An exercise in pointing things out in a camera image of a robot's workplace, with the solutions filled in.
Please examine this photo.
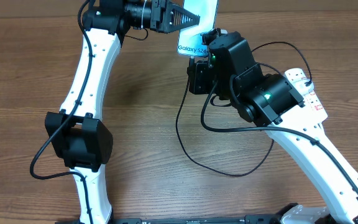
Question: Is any blue Samsung smartphone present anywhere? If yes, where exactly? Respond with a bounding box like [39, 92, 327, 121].
[177, 0, 219, 57]

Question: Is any black USB charging cable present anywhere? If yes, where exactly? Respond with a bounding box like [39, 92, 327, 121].
[175, 41, 313, 178]

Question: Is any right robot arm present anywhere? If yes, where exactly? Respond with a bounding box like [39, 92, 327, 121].
[188, 29, 358, 223]

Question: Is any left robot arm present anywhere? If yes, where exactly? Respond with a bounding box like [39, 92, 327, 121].
[45, 1, 200, 223]

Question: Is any white charger plug adapter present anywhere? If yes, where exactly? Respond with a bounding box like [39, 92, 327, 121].
[293, 80, 314, 96]

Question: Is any white power strip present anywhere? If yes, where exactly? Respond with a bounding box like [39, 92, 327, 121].
[284, 68, 328, 126]

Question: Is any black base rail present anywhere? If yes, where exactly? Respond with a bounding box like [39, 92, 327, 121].
[108, 214, 280, 224]

